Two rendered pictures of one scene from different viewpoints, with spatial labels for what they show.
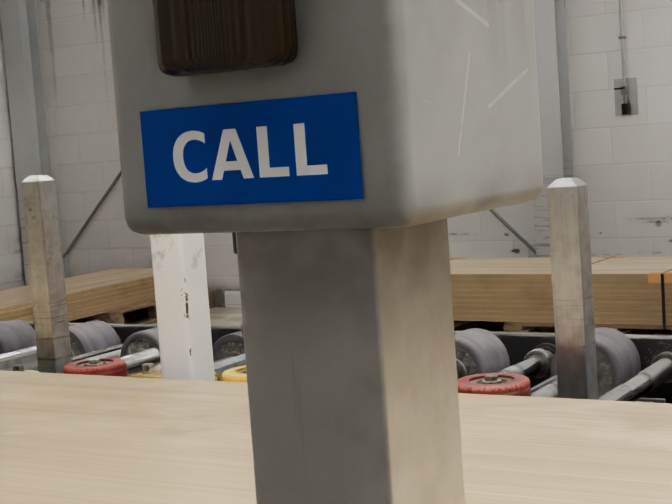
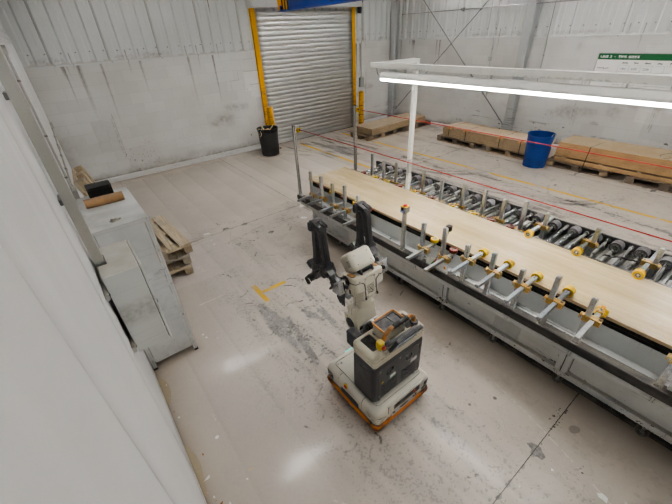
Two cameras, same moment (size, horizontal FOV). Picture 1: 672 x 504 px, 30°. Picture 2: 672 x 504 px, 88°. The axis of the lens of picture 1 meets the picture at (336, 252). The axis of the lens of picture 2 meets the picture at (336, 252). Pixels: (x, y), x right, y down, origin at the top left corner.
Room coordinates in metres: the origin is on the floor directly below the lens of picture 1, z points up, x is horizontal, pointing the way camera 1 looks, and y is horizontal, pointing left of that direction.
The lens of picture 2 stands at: (-2.96, -0.54, 2.76)
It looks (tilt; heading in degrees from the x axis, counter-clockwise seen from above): 33 degrees down; 22
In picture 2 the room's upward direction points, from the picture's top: 3 degrees counter-clockwise
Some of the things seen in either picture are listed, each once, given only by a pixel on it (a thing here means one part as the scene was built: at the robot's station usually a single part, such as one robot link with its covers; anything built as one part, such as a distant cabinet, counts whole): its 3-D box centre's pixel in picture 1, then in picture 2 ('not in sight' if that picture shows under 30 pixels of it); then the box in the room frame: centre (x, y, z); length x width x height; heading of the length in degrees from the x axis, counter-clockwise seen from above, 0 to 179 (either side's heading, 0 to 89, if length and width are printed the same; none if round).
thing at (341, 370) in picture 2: not in sight; (376, 376); (-1.03, -0.07, 0.16); 0.67 x 0.64 x 0.25; 58
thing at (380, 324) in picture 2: not in sight; (388, 325); (-1.09, -0.17, 0.87); 0.23 x 0.15 x 0.11; 149
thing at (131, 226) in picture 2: not in sight; (140, 278); (-1.12, 2.32, 0.78); 0.90 x 0.45 x 1.55; 59
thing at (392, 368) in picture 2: not in sight; (385, 349); (-1.07, -0.15, 0.59); 0.55 x 0.34 x 0.83; 149
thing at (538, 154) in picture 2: not in sight; (538, 149); (5.69, -1.91, 0.36); 0.59 x 0.57 x 0.73; 149
